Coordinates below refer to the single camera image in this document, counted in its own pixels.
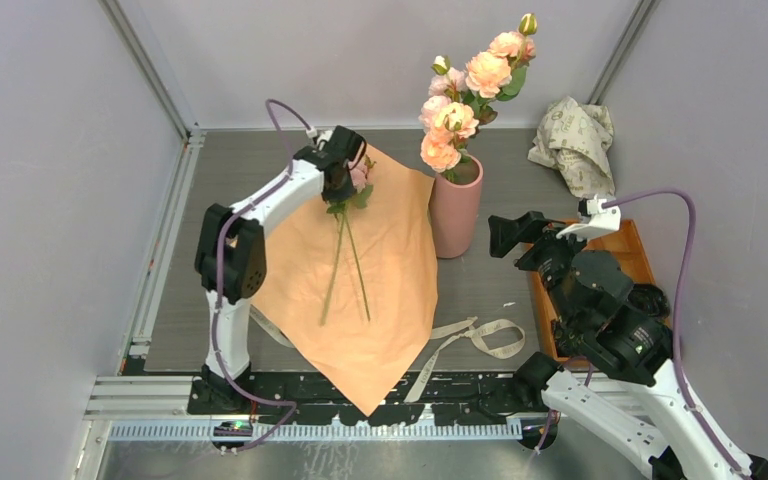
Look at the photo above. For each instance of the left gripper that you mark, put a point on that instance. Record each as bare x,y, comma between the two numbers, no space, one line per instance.
342,193

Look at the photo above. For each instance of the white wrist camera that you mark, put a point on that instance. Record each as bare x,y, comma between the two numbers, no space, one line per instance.
597,218
318,137

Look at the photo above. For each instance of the dark patterned rolled tie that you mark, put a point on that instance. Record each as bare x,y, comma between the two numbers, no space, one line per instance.
651,300

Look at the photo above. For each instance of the pink flower stem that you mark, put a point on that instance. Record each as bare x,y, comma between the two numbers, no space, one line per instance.
448,127
499,72
447,86

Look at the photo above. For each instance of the aluminium frame rail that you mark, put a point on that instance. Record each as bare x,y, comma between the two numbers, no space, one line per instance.
138,337

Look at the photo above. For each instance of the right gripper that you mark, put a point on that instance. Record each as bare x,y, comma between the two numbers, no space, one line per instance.
531,226

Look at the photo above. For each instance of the green orange flower bouquet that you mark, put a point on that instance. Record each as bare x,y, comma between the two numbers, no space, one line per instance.
358,302

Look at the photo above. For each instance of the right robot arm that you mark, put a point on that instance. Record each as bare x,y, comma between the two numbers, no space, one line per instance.
589,293

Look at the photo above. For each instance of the crumpled printed paper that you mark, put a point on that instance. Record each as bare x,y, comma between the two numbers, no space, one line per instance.
574,139

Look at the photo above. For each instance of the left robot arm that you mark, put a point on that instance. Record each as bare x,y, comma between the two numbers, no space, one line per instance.
231,254

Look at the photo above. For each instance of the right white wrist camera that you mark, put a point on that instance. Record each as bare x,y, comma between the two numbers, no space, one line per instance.
597,218

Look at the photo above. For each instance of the pink cylindrical vase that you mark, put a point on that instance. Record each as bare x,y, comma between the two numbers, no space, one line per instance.
454,207

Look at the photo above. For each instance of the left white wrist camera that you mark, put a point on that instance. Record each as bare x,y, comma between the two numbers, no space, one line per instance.
318,137

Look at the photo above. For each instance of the orange compartment tray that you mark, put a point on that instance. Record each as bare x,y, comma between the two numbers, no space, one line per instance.
627,248

